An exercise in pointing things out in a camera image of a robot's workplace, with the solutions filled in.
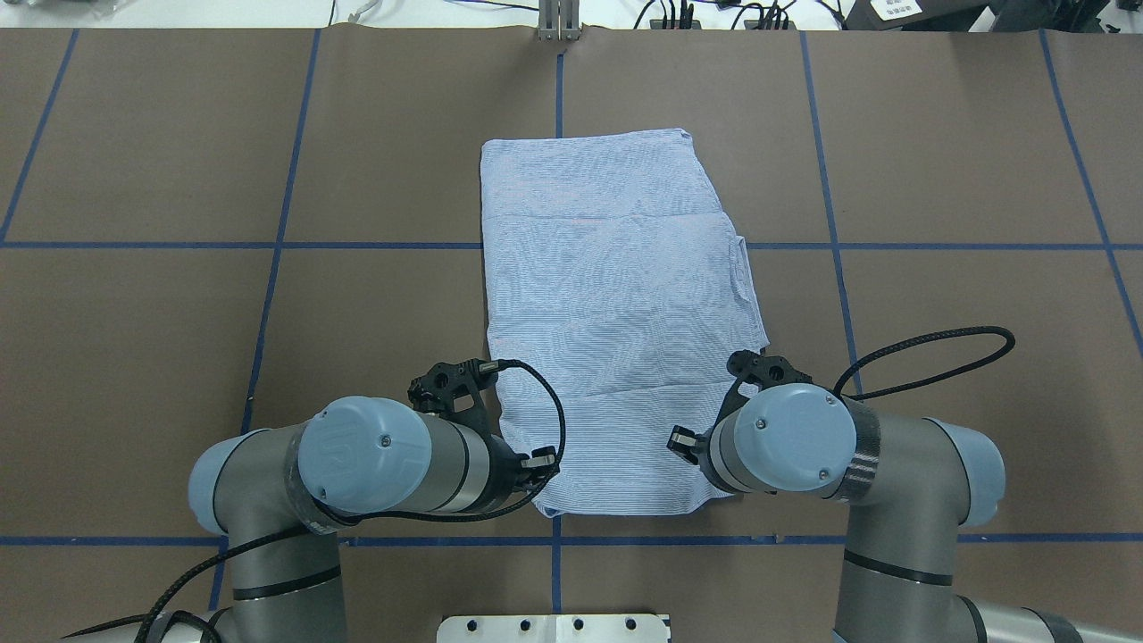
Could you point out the aluminium frame post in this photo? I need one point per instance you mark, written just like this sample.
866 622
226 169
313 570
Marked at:
559 20

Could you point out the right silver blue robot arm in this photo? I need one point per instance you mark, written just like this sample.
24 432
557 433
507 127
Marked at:
909 484

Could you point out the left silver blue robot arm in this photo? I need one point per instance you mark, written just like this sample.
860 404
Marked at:
281 496

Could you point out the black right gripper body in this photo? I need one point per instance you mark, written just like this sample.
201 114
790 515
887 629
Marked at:
685 444

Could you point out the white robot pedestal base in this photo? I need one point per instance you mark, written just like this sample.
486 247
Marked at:
556 628

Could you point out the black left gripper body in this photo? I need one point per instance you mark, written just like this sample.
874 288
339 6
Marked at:
505 466

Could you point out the blue striped button shirt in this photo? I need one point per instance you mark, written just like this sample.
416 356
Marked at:
612 268

